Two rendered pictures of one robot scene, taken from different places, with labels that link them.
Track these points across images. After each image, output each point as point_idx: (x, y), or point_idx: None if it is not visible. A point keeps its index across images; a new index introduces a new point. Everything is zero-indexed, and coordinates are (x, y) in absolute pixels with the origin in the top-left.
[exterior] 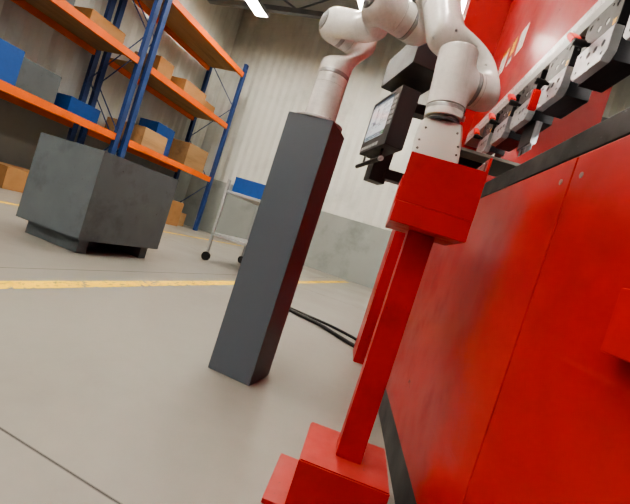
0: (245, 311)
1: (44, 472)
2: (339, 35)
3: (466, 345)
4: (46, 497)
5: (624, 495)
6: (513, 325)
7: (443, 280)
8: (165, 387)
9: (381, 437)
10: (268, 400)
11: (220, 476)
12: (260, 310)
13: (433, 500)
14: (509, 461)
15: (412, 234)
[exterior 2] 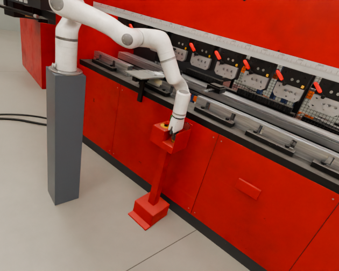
0: (66, 177)
1: None
2: (76, 21)
3: (179, 164)
4: None
5: (238, 204)
6: (203, 168)
7: (147, 129)
8: (69, 230)
9: (127, 177)
10: (92, 197)
11: (132, 235)
12: (73, 172)
13: (180, 199)
14: (210, 195)
15: None
